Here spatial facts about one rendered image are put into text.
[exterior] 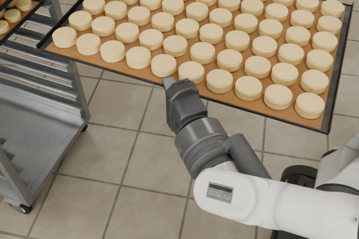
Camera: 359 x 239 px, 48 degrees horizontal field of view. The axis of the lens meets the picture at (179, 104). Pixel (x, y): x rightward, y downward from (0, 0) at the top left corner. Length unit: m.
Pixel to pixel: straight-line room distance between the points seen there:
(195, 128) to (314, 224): 0.24
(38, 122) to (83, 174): 0.31
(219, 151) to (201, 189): 0.07
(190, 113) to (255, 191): 0.19
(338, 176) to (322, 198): 0.56
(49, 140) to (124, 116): 0.40
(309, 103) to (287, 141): 1.23
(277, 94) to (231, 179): 0.23
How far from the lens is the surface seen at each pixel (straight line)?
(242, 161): 0.62
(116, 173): 1.84
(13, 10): 1.40
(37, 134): 1.86
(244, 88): 0.75
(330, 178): 1.13
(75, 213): 1.78
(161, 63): 0.78
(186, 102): 0.69
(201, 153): 0.63
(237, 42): 0.84
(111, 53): 0.82
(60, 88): 1.77
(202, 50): 0.81
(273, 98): 0.74
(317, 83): 0.79
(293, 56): 0.83
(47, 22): 1.51
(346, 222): 0.52
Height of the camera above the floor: 1.57
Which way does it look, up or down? 50 degrees down
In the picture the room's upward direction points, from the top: straight up
